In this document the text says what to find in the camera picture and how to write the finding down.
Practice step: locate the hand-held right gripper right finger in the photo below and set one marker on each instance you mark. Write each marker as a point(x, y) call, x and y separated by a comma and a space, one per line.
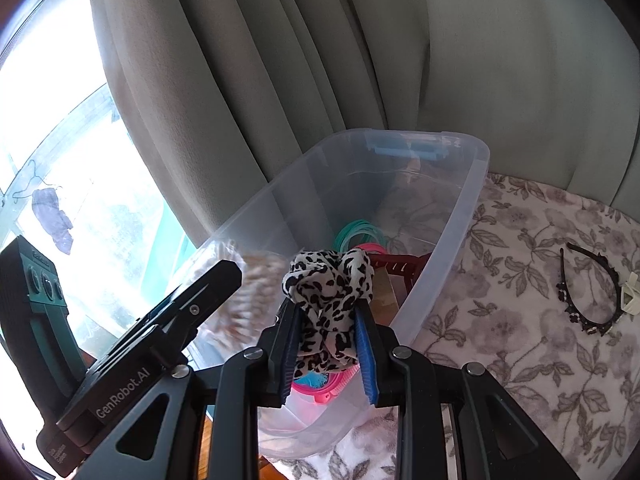
point(365, 355)

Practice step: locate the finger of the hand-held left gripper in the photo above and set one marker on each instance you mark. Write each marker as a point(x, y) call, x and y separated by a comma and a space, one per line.
point(200, 300)

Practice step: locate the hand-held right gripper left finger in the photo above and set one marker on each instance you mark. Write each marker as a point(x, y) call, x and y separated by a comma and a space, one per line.
point(292, 342)

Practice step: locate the leopard print scrunchie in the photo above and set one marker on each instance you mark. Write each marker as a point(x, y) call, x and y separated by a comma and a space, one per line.
point(325, 300)

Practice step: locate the bag of cotton swabs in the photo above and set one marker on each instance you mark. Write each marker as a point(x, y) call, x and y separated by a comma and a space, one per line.
point(255, 285)

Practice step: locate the red claw hair clip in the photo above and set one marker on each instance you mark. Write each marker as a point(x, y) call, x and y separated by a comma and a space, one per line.
point(400, 264)

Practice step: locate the clear plastic storage container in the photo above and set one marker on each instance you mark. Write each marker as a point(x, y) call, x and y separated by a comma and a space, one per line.
point(440, 185)

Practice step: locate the pink round compact mirror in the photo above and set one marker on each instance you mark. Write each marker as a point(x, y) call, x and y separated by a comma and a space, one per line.
point(330, 390)

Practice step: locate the purple hanging cloth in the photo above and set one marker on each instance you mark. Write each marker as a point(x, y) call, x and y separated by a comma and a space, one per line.
point(55, 215)

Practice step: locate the glass window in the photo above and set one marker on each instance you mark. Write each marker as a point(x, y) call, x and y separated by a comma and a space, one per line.
point(60, 110)

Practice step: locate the black beaded headband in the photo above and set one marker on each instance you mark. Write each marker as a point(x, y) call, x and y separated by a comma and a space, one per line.
point(567, 290)

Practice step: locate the cream plastic hair clip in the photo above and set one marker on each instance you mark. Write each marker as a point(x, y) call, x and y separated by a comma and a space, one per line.
point(631, 295)

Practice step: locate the grey curtain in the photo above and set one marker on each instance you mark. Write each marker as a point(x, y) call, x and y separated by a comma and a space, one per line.
point(400, 60)

